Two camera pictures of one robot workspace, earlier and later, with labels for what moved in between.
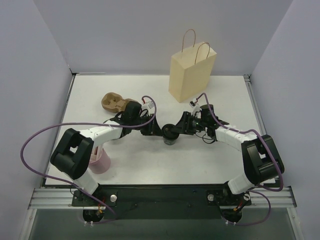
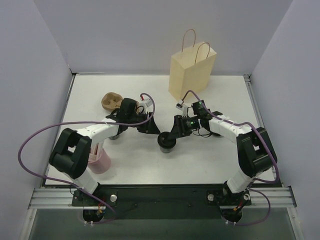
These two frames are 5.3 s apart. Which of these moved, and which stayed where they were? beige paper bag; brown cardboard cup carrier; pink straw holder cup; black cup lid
Moved: black cup lid
Stayed: brown cardboard cup carrier; beige paper bag; pink straw holder cup
